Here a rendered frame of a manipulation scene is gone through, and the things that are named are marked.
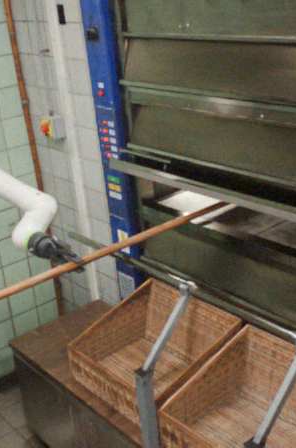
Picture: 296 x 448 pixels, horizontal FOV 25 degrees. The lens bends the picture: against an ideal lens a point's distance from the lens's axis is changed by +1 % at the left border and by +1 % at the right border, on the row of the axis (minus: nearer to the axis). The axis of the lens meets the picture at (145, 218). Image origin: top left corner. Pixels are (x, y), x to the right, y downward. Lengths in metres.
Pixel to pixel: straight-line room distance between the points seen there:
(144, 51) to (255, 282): 0.98
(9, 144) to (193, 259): 1.27
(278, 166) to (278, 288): 0.47
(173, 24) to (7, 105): 1.26
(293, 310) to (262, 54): 0.88
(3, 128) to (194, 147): 1.30
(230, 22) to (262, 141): 0.40
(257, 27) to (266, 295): 0.94
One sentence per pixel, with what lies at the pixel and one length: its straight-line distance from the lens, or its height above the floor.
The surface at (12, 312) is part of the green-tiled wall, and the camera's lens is 3.82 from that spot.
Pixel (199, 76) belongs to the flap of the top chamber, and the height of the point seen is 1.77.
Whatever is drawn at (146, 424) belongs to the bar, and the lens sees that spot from 2.31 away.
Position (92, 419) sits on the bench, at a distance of 2.81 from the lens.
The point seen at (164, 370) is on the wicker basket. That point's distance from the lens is 2.86.
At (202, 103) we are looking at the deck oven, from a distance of 2.47.
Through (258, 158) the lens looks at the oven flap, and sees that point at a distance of 2.31.
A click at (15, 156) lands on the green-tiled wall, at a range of 3.59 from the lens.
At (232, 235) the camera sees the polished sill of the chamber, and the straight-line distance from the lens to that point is 2.54.
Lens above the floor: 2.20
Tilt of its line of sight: 21 degrees down
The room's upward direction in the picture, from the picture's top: 6 degrees counter-clockwise
